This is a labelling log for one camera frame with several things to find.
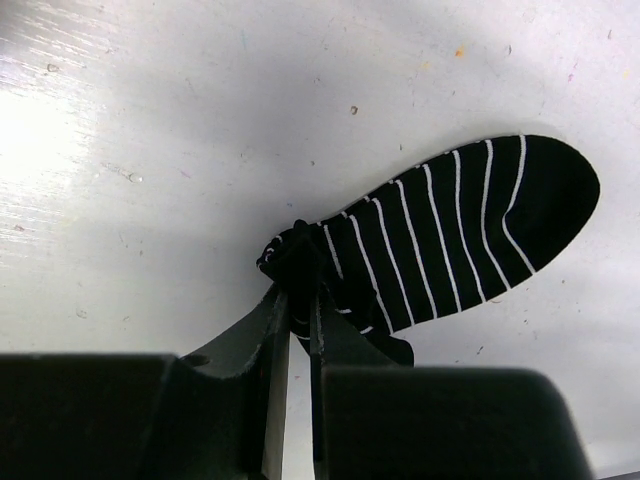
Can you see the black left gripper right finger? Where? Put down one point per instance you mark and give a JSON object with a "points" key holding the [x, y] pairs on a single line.
{"points": [[375, 419]]}

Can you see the black white striped sock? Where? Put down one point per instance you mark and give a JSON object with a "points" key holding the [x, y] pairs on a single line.
{"points": [[444, 236]]}

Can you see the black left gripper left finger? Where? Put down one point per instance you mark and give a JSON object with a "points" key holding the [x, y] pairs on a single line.
{"points": [[216, 413]]}

